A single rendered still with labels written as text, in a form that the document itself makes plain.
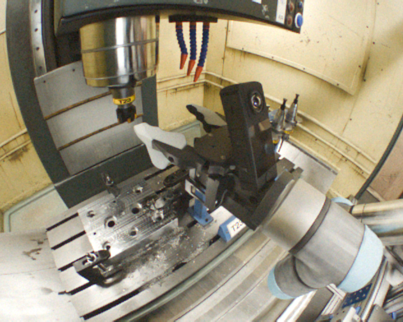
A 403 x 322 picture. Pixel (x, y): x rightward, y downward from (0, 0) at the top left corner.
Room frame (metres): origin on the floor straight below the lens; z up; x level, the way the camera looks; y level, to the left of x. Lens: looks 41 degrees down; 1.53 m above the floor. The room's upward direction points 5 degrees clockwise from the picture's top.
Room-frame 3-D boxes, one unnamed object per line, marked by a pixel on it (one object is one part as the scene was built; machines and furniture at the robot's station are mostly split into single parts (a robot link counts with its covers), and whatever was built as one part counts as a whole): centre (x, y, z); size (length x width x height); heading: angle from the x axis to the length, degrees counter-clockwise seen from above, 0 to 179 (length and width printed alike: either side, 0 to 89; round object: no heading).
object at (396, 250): (0.08, -0.99, 1.01); 0.36 x 0.22 x 0.06; 41
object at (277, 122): (0.56, -0.25, 1.26); 0.04 x 0.04 x 0.07
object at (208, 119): (0.27, 0.00, 1.36); 0.09 x 0.03 x 0.06; 25
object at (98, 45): (0.37, 0.18, 1.48); 0.16 x 0.16 x 0.12
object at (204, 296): (0.22, -0.25, 0.70); 0.90 x 0.30 x 0.16; 134
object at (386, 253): (0.10, -0.97, 0.95); 0.40 x 0.13 x 0.09; 41
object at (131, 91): (0.37, 0.18, 1.38); 0.05 x 0.05 x 0.03
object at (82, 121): (0.68, 0.49, 1.16); 0.48 x 0.05 x 0.51; 134
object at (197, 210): (0.41, -0.01, 1.05); 0.10 x 0.05 x 0.30; 44
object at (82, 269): (0.12, 0.29, 0.97); 0.13 x 0.03 x 0.15; 134
